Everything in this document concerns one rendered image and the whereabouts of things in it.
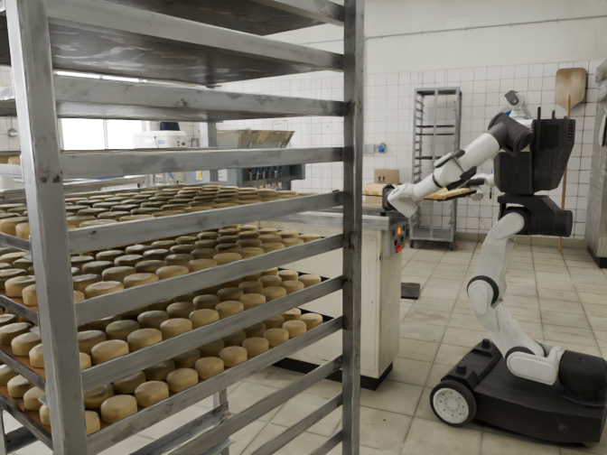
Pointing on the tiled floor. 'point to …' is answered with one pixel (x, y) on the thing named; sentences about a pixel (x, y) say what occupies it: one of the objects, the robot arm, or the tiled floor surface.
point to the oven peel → (575, 88)
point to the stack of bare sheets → (410, 291)
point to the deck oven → (598, 180)
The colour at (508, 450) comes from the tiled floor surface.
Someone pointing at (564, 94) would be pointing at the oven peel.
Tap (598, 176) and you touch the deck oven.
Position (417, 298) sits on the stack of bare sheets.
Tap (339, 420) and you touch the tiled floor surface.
